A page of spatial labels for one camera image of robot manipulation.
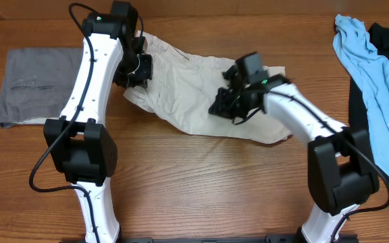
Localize beige cotton shorts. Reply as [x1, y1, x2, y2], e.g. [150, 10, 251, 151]
[124, 33, 291, 144]

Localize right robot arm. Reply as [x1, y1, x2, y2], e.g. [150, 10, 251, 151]
[209, 53, 380, 242]

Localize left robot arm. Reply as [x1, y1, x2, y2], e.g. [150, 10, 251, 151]
[38, 1, 153, 242]

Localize folded grey shorts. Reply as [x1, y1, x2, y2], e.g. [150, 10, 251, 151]
[0, 47, 82, 128]

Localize light blue shirt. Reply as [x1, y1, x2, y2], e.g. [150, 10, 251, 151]
[333, 14, 389, 177]

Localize black garment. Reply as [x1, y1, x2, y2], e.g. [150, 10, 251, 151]
[348, 23, 389, 131]

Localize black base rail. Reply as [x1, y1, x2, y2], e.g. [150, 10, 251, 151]
[59, 233, 360, 243]

